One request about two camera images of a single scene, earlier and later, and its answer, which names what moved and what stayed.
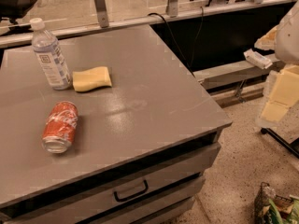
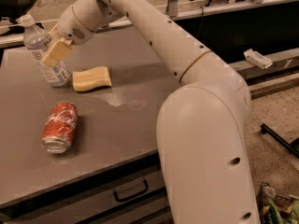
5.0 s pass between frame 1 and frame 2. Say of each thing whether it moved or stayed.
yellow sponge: stayed
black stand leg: stayed
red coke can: stayed
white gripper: moved
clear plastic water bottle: moved
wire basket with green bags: stayed
